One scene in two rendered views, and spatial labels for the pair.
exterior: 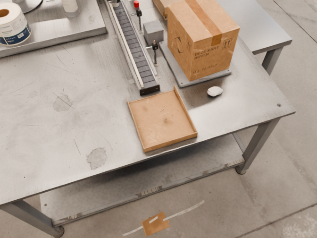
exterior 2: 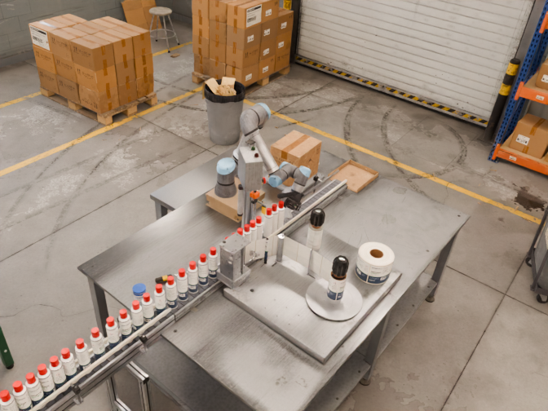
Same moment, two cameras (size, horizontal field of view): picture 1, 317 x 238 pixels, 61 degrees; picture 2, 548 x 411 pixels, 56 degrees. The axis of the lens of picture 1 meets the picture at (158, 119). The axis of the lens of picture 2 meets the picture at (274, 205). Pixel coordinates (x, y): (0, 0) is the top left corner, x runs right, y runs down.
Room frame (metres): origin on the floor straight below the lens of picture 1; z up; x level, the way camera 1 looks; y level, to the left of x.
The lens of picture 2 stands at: (3.16, 2.24, 2.95)
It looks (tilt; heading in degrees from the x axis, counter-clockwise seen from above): 37 degrees down; 233
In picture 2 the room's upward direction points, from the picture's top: 5 degrees clockwise
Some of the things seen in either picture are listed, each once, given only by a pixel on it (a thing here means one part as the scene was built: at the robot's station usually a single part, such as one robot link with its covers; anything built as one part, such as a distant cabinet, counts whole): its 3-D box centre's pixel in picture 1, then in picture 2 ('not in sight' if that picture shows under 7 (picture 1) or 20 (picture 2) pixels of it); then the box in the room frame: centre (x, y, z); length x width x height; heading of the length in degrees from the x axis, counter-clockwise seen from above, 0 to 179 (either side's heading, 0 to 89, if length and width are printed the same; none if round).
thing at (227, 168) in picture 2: not in sight; (226, 170); (1.71, -0.20, 1.09); 0.13 x 0.12 x 0.14; 22
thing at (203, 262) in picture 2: not in sight; (203, 269); (2.22, 0.43, 0.98); 0.05 x 0.05 x 0.20
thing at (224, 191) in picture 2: not in sight; (225, 185); (1.72, -0.20, 0.97); 0.15 x 0.15 x 0.10
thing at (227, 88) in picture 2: not in sight; (224, 95); (0.51, -2.29, 0.50); 0.42 x 0.41 x 0.28; 18
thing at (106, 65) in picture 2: not in sight; (95, 64); (1.43, -3.77, 0.45); 1.20 x 0.84 x 0.89; 110
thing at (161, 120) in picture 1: (160, 116); (353, 175); (0.73, -0.01, 0.85); 0.30 x 0.26 x 0.04; 17
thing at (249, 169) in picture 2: not in sight; (249, 168); (1.81, 0.22, 1.38); 0.17 x 0.10 x 0.19; 72
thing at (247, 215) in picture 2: not in sight; (248, 191); (1.77, 0.15, 1.16); 0.04 x 0.04 x 0.67; 17
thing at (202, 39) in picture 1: (199, 38); (294, 159); (1.12, -0.23, 0.99); 0.30 x 0.24 x 0.27; 20
